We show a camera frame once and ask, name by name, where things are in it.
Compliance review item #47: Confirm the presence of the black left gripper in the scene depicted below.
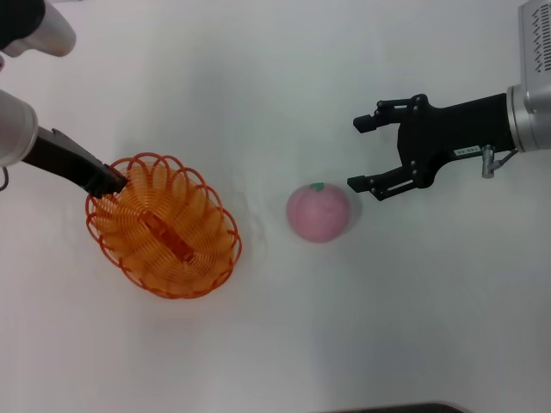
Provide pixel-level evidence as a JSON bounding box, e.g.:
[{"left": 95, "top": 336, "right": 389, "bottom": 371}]
[{"left": 21, "top": 127, "right": 130, "bottom": 200}]

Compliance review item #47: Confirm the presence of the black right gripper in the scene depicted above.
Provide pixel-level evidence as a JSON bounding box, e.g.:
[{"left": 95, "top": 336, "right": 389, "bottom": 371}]
[{"left": 346, "top": 93, "right": 516, "bottom": 202}]

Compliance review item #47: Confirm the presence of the pink toy peach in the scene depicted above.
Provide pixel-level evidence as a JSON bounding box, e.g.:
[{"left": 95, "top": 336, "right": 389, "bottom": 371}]
[{"left": 286, "top": 181, "right": 352, "bottom": 245}]

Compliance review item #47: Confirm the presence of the orange woven plastic basket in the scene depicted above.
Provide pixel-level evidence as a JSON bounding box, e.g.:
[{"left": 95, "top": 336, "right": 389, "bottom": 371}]
[{"left": 84, "top": 151, "right": 243, "bottom": 299}]

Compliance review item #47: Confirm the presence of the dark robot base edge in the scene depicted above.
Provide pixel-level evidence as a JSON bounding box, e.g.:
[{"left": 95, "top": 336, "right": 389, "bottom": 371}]
[{"left": 331, "top": 402, "right": 470, "bottom": 413}]

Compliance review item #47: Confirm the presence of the right gripper cable with connector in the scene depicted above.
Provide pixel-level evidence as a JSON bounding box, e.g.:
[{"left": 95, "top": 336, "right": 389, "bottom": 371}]
[{"left": 480, "top": 145, "right": 518, "bottom": 178}]

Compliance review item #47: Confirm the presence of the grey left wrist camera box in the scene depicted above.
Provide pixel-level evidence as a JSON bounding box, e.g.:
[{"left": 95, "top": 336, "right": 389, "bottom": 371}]
[{"left": 0, "top": 0, "right": 77, "bottom": 59}]

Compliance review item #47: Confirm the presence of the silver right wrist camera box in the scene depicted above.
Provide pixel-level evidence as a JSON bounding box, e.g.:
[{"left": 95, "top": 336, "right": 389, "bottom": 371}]
[{"left": 517, "top": 0, "right": 551, "bottom": 87}]

